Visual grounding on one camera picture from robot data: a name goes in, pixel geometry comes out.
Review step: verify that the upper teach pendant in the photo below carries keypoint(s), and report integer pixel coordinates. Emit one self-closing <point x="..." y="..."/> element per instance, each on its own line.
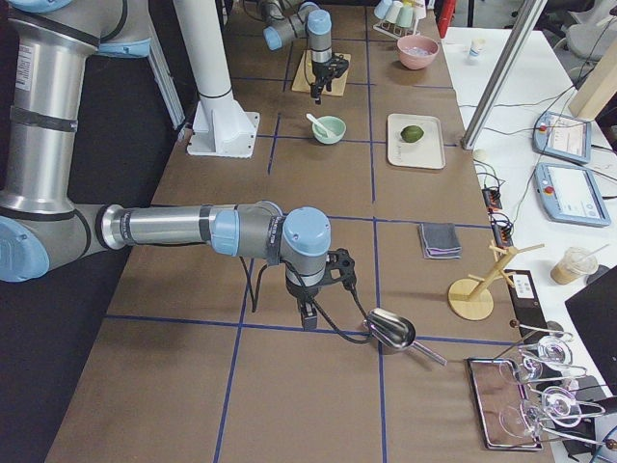
<point x="563" y="137"/>

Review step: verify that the iced coffee cup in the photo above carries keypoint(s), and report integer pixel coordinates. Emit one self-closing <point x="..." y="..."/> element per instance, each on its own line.
<point x="576" y="263"/>

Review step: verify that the metal scoop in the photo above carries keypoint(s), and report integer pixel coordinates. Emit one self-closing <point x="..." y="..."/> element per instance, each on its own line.
<point x="398" y="333"/>

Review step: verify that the lower teach pendant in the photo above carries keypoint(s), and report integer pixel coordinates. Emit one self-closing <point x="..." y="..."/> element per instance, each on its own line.
<point x="569" y="194"/>

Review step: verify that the green avocado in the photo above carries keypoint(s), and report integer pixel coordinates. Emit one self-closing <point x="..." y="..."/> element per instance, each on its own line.
<point x="411" y="134"/>

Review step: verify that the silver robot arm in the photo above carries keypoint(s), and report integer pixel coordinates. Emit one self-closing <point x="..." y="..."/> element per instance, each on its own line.
<point x="42" y="229"/>
<point x="287" y="21"/>

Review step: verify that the white plastic spoon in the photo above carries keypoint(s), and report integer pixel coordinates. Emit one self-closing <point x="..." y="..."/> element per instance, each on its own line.
<point x="323" y="128"/>

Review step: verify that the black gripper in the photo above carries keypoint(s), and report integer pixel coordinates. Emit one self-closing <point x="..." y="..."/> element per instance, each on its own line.
<point x="302" y="293"/>
<point x="319" y="70"/>

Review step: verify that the shiny metal tray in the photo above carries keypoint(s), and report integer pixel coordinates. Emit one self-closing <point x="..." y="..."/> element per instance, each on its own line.
<point x="494" y="388"/>

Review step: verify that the wooden cutting board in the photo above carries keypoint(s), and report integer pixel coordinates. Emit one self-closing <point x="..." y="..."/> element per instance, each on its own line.
<point x="304" y="77"/>

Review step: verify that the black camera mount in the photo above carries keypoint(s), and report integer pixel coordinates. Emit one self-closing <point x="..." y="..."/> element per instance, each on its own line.
<point x="340" y="268"/>
<point x="337" y="75"/>

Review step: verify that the grey folded cloth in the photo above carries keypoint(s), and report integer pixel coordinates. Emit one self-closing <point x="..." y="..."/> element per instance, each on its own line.
<point x="439" y="241"/>

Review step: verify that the cup rack with cups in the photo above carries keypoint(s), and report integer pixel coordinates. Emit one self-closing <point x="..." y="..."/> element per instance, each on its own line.
<point x="398" y="19"/>

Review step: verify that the aluminium frame post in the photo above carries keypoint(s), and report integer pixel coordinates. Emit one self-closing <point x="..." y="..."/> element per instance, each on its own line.
<point x="528" y="15"/>

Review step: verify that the pink bowl with ice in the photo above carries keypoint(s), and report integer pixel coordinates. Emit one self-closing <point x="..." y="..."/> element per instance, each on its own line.
<point x="417" y="51"/>

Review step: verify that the black box with label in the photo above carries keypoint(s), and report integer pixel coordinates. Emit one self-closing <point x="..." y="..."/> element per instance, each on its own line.
<point x="525" y="300"/>

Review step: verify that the teach pendant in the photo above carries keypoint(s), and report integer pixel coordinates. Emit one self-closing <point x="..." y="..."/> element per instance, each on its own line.
<point x="563" y="137"/>
<point x="569" y="194"/>

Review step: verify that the cream rabbit tray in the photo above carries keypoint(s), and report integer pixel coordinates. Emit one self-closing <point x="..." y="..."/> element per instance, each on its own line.
<point x="427" y="153"/>

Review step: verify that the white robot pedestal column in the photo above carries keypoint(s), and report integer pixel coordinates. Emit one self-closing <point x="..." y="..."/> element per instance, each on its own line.
<point x="221" y="127"/>

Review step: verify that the mint green bowl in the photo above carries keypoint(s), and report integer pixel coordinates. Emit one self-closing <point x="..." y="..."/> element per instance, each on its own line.
<point x="335" y="124"/>

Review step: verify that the wooden mug tree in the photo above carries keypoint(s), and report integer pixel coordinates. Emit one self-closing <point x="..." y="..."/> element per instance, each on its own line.
<point x="470" y="297"/>

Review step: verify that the black power strip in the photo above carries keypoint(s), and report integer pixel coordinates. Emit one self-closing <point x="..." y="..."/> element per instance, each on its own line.
<point x="501" y="225"/>

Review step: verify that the glass on rack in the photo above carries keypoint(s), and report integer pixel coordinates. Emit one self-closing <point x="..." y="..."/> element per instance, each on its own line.
<point x="548" y="354"/>
<point x="528" y="418"/>

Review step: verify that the paper cup blue stripe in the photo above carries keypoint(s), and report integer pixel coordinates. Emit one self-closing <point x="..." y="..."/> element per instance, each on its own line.
<point x="475" y="48"/>

